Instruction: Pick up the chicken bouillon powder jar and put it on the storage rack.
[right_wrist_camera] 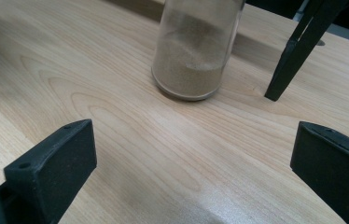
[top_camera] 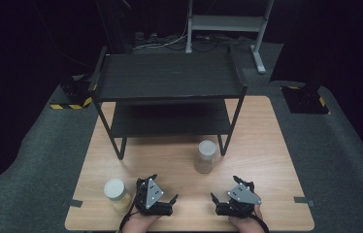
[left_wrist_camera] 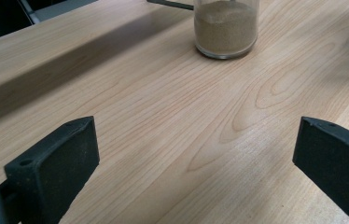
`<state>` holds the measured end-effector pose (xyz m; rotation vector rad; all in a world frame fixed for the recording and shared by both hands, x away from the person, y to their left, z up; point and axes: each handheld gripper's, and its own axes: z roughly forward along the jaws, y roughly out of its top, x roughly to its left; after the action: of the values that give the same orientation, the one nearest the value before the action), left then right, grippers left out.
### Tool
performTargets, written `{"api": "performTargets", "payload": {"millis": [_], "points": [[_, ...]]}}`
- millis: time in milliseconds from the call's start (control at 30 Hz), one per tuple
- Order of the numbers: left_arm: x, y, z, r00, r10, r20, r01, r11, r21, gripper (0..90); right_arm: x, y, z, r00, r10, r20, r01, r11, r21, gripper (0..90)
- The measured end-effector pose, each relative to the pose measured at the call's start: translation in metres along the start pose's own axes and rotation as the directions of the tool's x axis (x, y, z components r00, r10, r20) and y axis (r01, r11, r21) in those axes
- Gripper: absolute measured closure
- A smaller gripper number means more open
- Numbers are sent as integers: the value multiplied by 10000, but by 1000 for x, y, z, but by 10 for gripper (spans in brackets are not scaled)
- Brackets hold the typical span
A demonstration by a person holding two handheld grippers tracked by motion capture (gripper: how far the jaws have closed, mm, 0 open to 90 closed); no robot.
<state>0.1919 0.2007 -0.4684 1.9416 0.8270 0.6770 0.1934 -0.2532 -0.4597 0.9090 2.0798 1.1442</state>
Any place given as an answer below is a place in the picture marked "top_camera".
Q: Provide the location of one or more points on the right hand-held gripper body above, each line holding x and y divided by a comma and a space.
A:
242, 197

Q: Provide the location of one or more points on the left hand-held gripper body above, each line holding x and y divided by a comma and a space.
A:
153, 194

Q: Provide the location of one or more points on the yellow powder jar white lid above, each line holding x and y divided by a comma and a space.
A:
117, 193

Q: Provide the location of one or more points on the grey powder jar white lid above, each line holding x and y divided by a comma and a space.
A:
206, 157

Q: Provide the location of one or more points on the black two-tier shelf rack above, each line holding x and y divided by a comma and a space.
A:
170, 74

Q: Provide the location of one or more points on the person's right hand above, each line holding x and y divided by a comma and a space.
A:
246, 224

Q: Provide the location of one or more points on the grey tape piece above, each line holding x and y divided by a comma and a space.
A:
76, 203
303, 200

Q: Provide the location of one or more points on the grey carpet mat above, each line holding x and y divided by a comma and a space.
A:
331, 161

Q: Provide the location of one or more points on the black box hazard tape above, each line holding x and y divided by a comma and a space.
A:
304, 100
74, 93

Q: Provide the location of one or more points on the grey metal stand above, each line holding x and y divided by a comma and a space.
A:
226, 23

